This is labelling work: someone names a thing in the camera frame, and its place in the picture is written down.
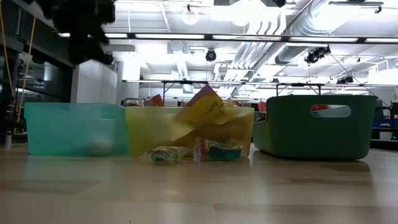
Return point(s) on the blue background object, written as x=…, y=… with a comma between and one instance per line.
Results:
x=387, y=124

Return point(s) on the long ceiling light strip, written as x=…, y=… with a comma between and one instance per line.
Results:
x=169, y=36

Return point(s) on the round white ceiling lamp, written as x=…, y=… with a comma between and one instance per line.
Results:
x=190, y=17

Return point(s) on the orange background object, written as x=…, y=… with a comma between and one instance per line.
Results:
x=158, y=101

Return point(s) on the clear green candy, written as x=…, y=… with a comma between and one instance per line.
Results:
x=163, y=155

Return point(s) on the yellow translucent bin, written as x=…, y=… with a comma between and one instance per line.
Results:
x=152, y=127

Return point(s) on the black ceiling track fixture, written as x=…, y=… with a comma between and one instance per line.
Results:
x=354, y=3

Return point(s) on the red background object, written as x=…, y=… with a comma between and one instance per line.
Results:
x=262, y=107

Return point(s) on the dark green plastic bin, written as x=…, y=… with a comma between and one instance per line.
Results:
x=289, y=133

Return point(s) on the silver ventilation duct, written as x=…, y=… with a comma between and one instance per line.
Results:
x=320, y=18

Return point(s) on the black spot lamp cluster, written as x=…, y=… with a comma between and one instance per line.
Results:
x=317, y=55
x=345, y=80

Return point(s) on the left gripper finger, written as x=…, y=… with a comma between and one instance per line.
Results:
x=87, y=40
x=88, y=57

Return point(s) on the red soda can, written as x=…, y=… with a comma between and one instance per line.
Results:
x=318, y=108

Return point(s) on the small white cylinder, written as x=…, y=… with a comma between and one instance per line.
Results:
x=8, y=140

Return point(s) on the black metal table frame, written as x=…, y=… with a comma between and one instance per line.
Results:
x=186, y=82
x=298, y=84

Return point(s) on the black ceiling spot lamp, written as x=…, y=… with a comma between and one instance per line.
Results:
x=109, y=59
x=211, y=55

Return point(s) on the silver soda can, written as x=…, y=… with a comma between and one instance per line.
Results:
x=133, y=102

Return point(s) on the light teal translucent bin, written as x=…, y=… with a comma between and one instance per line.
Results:
x=62, y=127

